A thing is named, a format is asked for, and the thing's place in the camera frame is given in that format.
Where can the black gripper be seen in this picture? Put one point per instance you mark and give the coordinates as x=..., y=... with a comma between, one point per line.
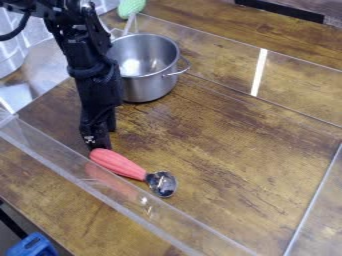
x=101, y=91

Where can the pink handled metal spoon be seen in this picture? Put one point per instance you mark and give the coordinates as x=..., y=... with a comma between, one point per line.
x=161, y=181

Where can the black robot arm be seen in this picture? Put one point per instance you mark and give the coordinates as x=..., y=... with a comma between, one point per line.
x=72, y=22

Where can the stainless steel pot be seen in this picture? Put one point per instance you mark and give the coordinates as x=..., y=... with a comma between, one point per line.
x=151, y=63

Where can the white patterned curtain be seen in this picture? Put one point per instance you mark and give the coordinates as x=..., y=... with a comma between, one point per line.
x=14, y=49

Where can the green textured object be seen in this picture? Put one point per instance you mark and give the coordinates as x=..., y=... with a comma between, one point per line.
x=130, y=7

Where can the clear acrylic barrier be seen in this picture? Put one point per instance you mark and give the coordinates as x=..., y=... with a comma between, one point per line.
x=191, y=236

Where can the blue plastic crate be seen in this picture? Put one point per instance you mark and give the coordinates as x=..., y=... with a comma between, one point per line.
x=34, y=245

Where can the black bar on table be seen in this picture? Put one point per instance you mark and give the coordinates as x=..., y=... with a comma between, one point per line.
x=282, y=10

